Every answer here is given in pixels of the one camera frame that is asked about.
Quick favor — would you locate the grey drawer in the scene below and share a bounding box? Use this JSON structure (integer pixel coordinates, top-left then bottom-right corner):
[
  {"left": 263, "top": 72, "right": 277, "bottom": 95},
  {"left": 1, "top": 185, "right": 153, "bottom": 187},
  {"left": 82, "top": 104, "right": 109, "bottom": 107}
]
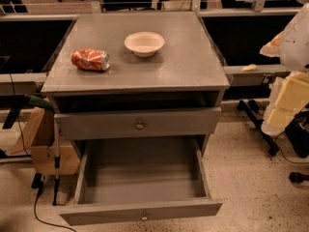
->
[
  {"left": 61, "top": 136, "right": 222, "bottom": 225},
  {"left": 55, "top": 107, "right": 221, "bottom": 140}
]

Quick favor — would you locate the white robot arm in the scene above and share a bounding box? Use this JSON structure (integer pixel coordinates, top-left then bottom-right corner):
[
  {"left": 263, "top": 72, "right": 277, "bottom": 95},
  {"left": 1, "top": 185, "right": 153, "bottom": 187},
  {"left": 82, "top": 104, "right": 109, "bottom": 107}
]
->
[{"left": 260, "top": 4, "right": 309, "bottom": 136}]

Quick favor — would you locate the grey wooden drawer cabinet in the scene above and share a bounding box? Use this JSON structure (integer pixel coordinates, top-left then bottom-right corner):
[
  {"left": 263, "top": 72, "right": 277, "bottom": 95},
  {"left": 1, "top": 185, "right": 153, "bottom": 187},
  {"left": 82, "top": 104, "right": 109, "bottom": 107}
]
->
[{"left": 41, "top": 11, "right": 231, "bottom": 153}]

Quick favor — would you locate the grey top drawer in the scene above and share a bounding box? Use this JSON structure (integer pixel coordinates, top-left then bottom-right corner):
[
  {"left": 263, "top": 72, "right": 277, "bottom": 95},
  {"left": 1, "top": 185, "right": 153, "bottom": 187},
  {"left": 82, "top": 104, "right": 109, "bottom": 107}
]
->
[{"left": 55, "top": 107, "right": 221, "bottom": 140}]

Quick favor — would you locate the black stand base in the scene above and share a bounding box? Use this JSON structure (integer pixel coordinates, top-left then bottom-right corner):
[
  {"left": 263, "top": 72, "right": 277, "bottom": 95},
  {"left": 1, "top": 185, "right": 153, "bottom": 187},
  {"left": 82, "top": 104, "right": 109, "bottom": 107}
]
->
[{"left": 238, "top": 100, "right": 279, "bottom": 156}]

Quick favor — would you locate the small foam scrap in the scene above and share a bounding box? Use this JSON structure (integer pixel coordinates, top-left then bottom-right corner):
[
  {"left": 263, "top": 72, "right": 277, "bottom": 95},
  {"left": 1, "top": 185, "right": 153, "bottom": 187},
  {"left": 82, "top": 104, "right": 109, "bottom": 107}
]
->
[{"left": 241, "top": 64, "right": 257, "bottom": 72}]

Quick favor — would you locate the white paper bowl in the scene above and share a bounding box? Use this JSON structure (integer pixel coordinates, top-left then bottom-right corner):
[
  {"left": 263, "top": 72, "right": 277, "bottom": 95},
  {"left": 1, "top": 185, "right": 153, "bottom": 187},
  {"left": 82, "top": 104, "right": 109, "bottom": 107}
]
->
[{"left": 125, "top": 32, "right": 165, "bottom": 57}]

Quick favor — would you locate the silver black tripod leg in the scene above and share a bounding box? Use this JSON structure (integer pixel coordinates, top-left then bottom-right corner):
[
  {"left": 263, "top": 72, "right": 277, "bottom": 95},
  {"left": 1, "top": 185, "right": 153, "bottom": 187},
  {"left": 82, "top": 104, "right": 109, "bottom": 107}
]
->
[{"left": 52, "top": 122, "right": 60, "bottom": 206}]

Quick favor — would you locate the cardboard box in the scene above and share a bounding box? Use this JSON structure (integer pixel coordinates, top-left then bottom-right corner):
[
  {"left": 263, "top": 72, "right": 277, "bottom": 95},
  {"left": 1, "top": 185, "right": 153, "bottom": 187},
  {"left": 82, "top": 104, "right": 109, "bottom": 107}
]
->
[{"left": 11, "top": 107, "right": 80, "bottom": 175}]

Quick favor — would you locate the black floor cable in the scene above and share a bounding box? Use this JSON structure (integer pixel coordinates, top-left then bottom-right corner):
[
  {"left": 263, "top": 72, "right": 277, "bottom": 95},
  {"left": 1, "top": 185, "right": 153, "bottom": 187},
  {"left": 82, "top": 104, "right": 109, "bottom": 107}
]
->
[{"left": 33, "top": 184, "right": 77, "bottom": 232}]

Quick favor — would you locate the green black handled tool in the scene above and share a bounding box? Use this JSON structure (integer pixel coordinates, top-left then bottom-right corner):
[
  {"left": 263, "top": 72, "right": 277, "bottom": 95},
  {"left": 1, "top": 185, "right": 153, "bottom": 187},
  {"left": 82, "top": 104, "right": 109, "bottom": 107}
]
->
[{"left": 0, "top": 95, "right": 53, "bottom": 130}]

